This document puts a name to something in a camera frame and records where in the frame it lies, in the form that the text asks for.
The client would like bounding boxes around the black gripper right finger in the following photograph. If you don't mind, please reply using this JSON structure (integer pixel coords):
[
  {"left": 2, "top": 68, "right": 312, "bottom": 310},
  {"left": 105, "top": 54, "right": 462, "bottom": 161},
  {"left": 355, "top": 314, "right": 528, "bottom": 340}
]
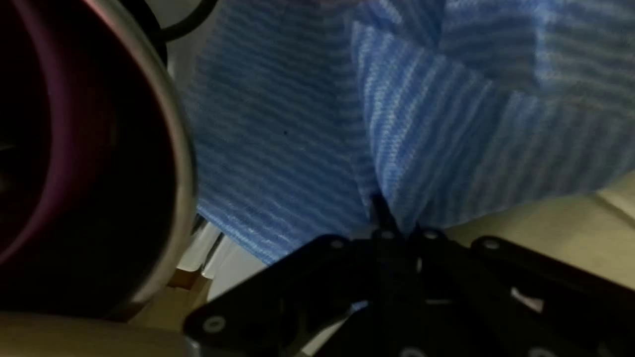
[{"left": 409, "top": 229, "right": 635, "bottom": 357}]

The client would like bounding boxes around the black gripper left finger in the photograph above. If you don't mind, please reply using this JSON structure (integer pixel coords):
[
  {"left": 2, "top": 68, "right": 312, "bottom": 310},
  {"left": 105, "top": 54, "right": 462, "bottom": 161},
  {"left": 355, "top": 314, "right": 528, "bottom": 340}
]
[{"left": 183, "top": 235, "right": 385, "bottom": 357}]

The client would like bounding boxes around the blue striped fabric cloth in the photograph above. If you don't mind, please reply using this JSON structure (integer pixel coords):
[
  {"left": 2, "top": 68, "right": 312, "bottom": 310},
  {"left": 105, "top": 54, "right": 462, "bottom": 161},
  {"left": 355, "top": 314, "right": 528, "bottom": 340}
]
[{"left": 187, "top": 0, "right": 635, "bottom": 262}]

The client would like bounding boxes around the white gas stove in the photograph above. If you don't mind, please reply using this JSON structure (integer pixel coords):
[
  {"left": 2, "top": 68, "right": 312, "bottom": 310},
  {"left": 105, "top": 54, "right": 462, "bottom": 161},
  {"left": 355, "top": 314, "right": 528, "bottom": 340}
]
[{"left": 131, "top": 177, "right": 635, "bottom": 332}]

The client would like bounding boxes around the steel pot on stove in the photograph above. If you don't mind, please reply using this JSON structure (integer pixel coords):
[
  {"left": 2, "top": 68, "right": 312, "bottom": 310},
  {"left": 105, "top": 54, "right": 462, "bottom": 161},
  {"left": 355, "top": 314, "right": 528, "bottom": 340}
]
[{"left": 0, "top": 0, "right": 197, "bottom": 320}]

